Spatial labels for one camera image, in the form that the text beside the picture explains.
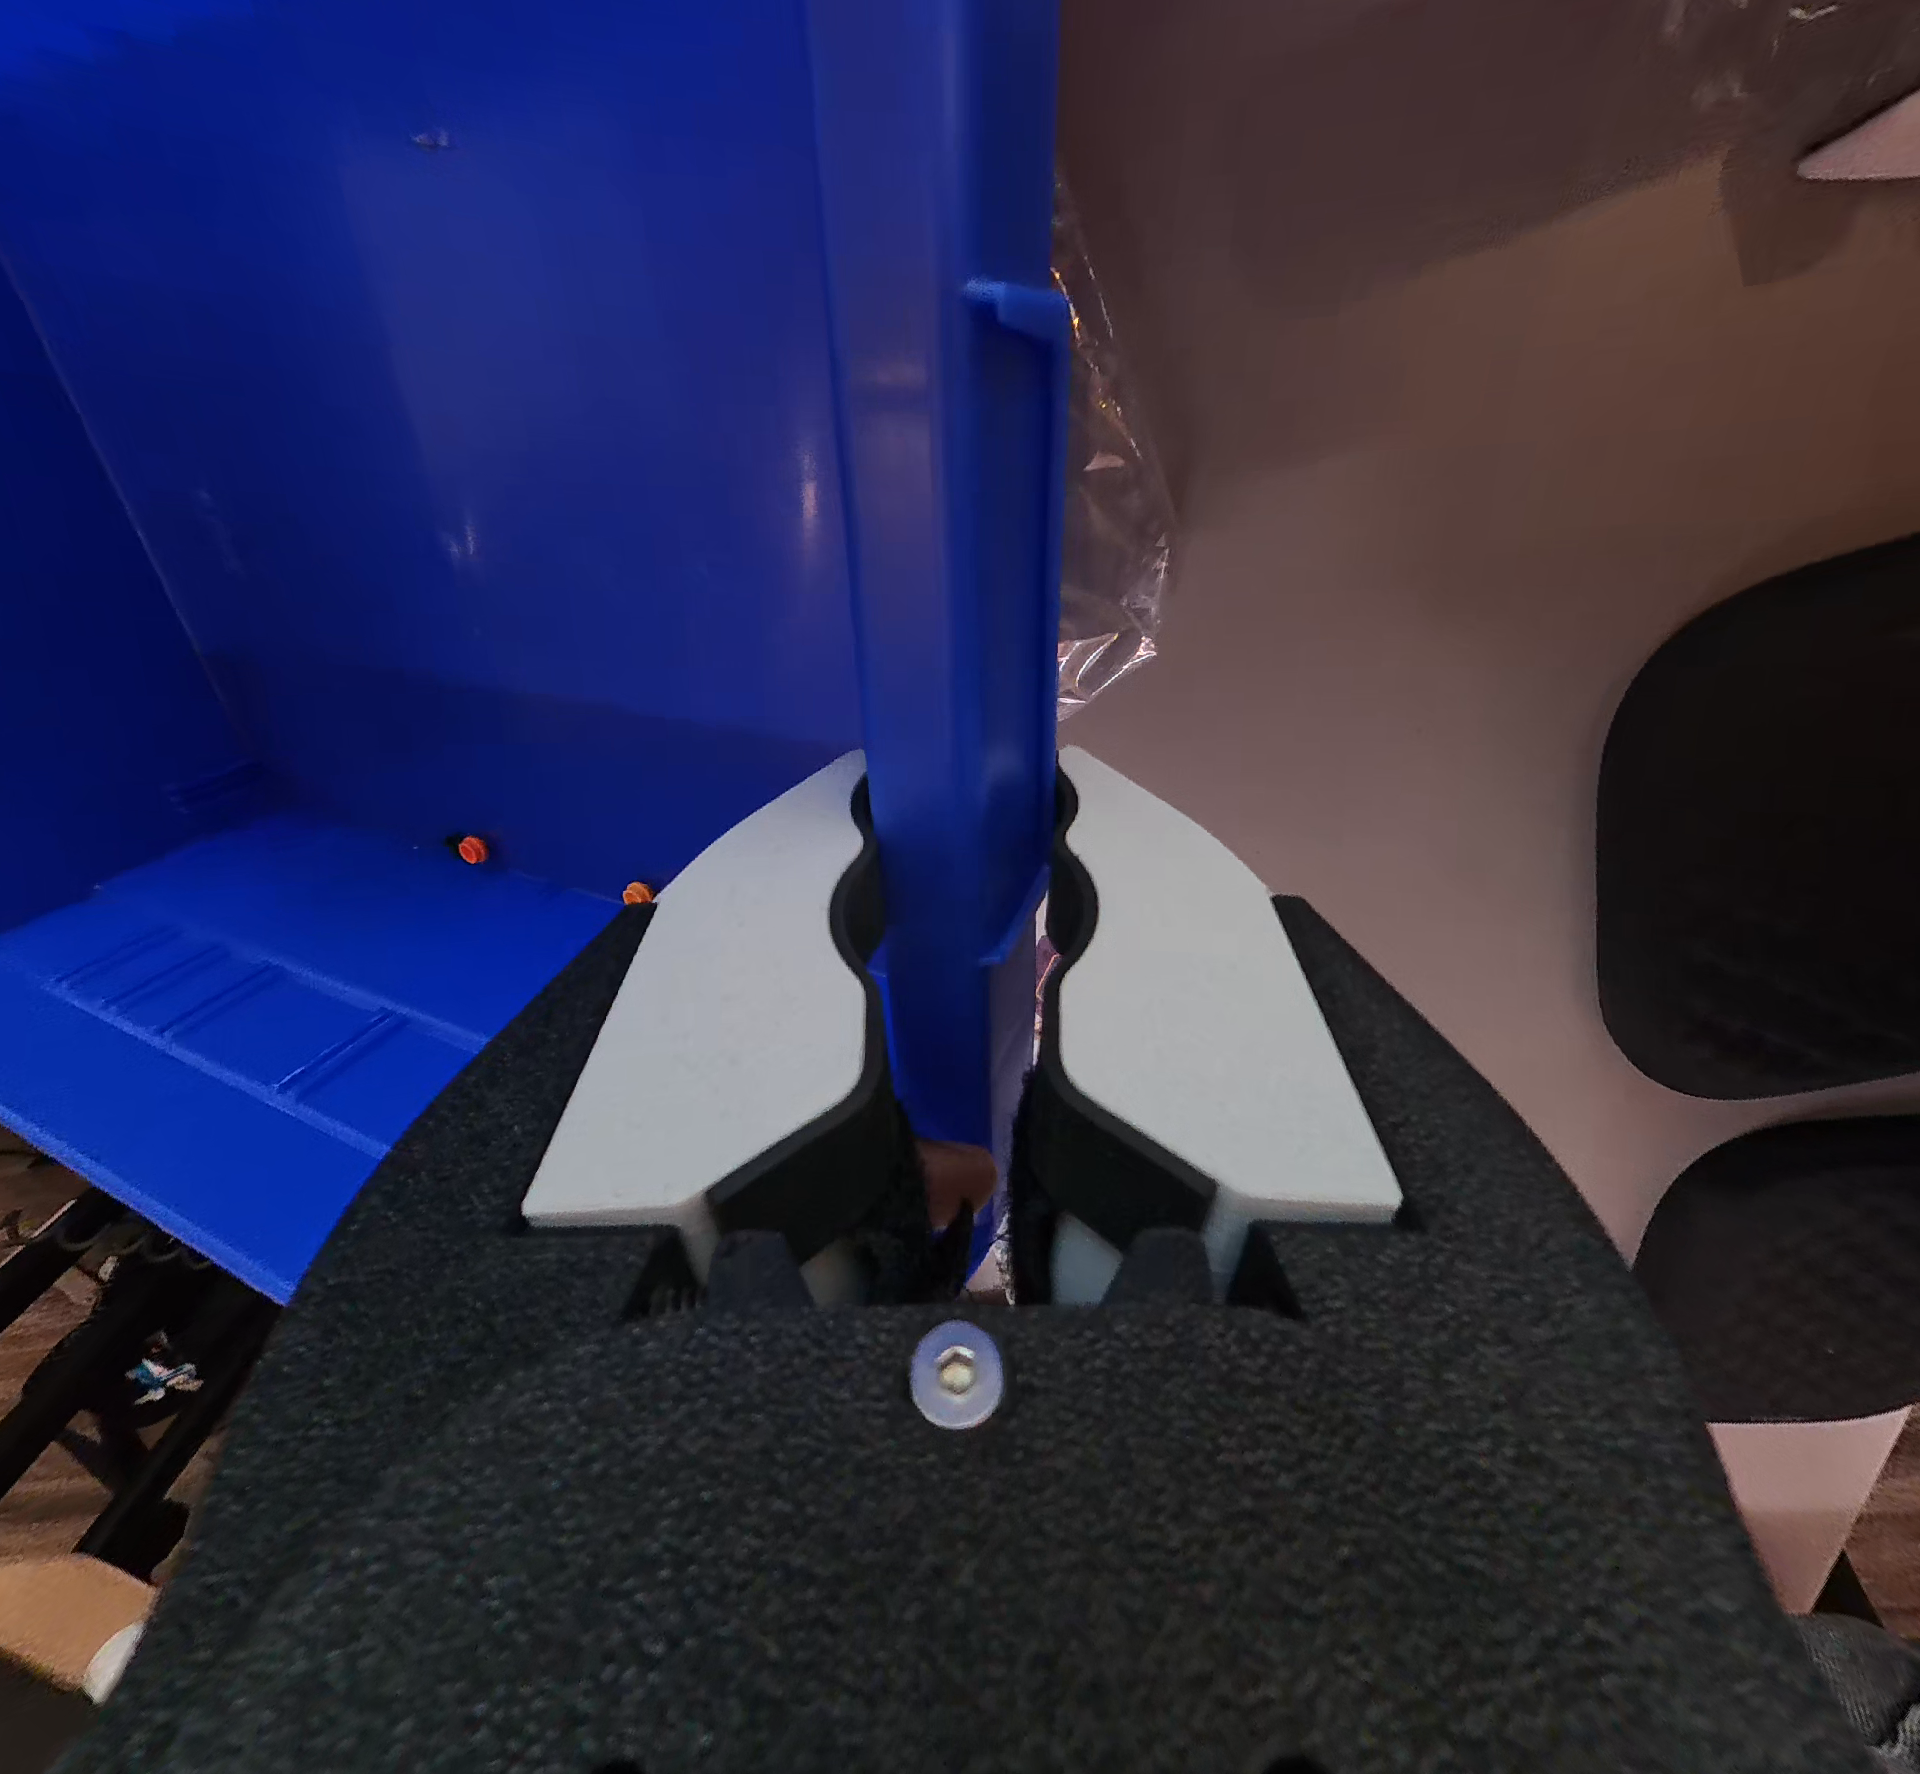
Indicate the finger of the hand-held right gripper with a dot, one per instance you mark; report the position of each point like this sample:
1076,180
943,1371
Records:
1884,147

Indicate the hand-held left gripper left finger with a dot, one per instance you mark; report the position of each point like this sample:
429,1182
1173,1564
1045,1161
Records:
719,1022

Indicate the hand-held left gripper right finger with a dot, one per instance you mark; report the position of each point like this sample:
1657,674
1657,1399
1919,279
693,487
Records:
1198,1039

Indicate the clear bag of toy bricks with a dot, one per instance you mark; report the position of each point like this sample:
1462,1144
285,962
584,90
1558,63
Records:
1112,560

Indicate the large blue plastic bin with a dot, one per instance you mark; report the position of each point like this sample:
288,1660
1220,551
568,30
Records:
452,378

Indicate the black bag with teal emblem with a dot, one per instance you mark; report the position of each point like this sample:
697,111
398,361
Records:
135,1444

